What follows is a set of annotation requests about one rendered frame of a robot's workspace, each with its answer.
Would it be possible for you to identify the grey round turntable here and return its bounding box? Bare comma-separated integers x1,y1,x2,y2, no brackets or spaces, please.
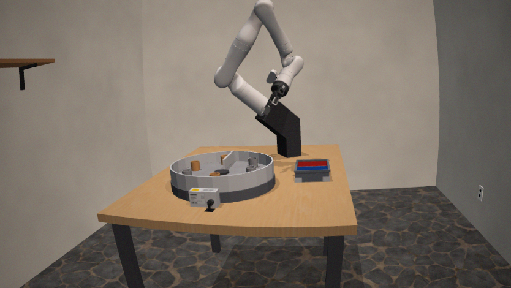
170,151,276,212

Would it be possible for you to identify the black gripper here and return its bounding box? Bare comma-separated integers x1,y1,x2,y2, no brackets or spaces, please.
263,80,289,116

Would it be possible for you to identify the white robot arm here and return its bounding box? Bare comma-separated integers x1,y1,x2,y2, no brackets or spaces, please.
214,0,304,116

